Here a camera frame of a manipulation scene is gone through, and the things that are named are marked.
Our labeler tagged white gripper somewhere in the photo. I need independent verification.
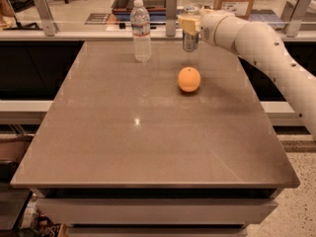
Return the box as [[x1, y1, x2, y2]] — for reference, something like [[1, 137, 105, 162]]
[[178, 10, 248, 54]]

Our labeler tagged silver Red Bull can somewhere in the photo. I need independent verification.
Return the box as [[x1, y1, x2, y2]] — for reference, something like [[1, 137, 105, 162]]
[[183, 5, 200, 52]]

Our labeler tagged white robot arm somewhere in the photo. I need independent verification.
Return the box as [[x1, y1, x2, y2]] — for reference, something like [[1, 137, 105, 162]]
[[178, 9, 316, 138]]

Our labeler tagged clear plastic water bottle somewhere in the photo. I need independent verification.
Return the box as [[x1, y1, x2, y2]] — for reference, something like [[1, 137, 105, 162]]
[[130, 0, 151, 63]]

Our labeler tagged orange fruit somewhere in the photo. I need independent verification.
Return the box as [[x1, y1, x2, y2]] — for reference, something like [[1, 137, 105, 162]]
[[178, 67, 200, 92]]

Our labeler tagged grey table drawer front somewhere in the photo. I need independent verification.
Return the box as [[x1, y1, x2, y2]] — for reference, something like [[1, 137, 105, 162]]
[[38, 198, 277, 225]]

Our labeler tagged middle metal railing bracket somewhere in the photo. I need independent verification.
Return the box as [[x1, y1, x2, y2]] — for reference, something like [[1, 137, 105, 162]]
[[165, 0, 177, 37]]

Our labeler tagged metal railing bracket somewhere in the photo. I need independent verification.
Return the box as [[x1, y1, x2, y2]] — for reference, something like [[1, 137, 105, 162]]
[[281, 0, 312, 38], [33, 0, 58, 37], [165, 0, 177, 37]]

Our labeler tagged right metal railing bracket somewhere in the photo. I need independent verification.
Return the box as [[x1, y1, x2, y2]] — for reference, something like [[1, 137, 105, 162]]
[[281, 0, 312, 38]]

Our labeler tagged left metal railing bracket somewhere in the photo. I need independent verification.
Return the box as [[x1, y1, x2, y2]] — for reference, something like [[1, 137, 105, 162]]
[[33, 0, 58, 37]]

